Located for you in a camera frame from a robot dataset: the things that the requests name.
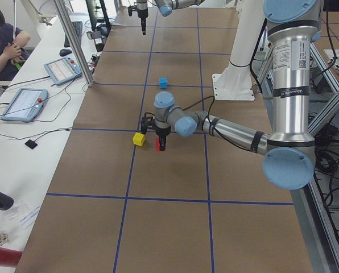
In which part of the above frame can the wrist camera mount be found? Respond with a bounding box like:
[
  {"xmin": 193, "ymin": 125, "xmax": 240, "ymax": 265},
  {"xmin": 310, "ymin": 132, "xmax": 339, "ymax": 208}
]
[{"xmin": 140, "ymin": 112, "xmax": 156, "ymax": 135}]

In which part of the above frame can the teach pendant tablet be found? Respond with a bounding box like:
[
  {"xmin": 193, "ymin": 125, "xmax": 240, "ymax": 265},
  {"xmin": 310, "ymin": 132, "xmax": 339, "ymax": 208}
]
[
  {"xmin": 0, "ymin": 88, "xmax": 48, "ymax": 122},
  {"xmin": 44, "ymin": 56, "xmax": 82, "ymax": 86}
]

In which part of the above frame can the near teach pendant tablet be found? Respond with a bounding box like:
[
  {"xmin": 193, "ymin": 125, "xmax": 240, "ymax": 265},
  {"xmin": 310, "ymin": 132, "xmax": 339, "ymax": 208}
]
[{"xmin": 0, "ymin": 88, "xmax": 48, "ymax": 122}]

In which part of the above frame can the seated person in blue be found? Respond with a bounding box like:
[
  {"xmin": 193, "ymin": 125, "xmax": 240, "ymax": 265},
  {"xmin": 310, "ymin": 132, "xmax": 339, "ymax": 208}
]
[{"xmin": 0, "ymin": 10, "xmax": 31, "ymax": 81}]

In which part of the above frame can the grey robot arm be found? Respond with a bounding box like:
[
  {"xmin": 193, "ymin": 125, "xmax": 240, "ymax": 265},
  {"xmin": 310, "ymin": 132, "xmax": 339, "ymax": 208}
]
[
  {"xmin": 127, "ymin": 0, "xmax": 204, "ymax": 36},
  {"xmin": 154, "ymin": 1, "xmax": 323, "ymax": 190}
]

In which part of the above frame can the blue wooden cube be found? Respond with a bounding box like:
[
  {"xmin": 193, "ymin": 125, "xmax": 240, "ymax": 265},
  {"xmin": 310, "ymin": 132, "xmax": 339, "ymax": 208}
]
[{"xmin": 159, "ymin": 77, "xmax": 168, "ymax": 89}]

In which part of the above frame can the black keyboard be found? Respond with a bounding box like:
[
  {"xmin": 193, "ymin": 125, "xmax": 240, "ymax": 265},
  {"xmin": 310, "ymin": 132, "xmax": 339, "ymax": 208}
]
[{"xmin": 64, "ymin": 21, "xmax": 83, "ymax": 48}]

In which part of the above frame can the small black square pad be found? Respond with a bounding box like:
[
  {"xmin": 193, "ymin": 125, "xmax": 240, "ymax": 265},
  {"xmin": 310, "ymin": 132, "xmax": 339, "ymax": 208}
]
[{"xmin": 24, "ymin": 139, "xmax": 38, "ymax": 150}]

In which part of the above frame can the black computer mouse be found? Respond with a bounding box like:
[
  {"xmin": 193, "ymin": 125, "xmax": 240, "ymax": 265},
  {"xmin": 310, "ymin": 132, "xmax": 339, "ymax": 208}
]
[{"xmin": 59, "ymin": 48, "xmax": 72, "ymax": 57}]

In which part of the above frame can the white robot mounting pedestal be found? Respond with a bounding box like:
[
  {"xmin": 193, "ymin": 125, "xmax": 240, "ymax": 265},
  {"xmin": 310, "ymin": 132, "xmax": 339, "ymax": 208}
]
[{"xmin": 212, "ymin": 0, "xmax": 266, "ymax": 101}]

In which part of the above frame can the yellow wooden cube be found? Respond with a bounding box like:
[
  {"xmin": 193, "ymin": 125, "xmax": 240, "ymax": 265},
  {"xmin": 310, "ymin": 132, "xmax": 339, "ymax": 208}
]
[{"xmin": 133, "ymin": 132, "xmax": 146, "ymax": 147}]

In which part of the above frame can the aluminium frame post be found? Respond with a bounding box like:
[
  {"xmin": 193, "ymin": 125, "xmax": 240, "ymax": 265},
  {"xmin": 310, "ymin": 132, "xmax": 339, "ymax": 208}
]
[{"xmin": 53, "ymin": 0, "xmax": 93, "ymax": 87}]

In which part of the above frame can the far teach pendant tablet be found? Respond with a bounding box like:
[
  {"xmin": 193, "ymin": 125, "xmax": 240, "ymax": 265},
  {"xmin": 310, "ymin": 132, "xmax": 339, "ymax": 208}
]
[{"xmin": 44, "ymin": 56, "xmax": 82, "ymax": 86}]

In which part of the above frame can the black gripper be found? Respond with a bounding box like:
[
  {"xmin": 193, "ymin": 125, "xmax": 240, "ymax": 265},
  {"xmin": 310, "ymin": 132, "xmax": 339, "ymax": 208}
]
[
  {"xmin": 137, "ymin": 1, "xmax": 148, "ymax": 36},
  {"xmin": 155, "ymin": 127, "xmax": 171, "ymax": 150}
]

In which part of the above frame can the red wooden cube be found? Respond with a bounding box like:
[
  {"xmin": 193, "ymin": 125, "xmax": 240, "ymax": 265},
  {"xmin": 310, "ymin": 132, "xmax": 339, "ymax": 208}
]
[{"xmin": 155, "ymin": 138, "xmax": 165, "ymax": 152}]

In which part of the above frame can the red cylinder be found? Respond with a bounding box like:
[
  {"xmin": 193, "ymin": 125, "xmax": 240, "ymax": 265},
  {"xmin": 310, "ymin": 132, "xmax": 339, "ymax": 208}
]
[{"xmin": 0, "ymin": 247, "xmax": 23, "ymax": 267}]

